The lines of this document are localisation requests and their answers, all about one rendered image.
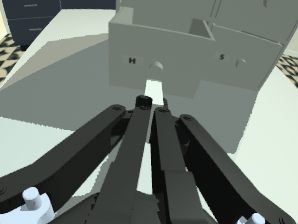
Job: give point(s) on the grey drawer front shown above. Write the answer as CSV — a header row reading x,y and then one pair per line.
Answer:
x,y
258,15
170,45
196,7
235,51

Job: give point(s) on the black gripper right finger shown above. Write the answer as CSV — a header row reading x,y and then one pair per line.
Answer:
x,y
230,195

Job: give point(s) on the small grey chest of drawers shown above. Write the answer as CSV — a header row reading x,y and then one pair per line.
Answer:
x,y
212,20

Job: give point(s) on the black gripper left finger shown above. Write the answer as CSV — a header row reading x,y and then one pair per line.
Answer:
x,y
34,193

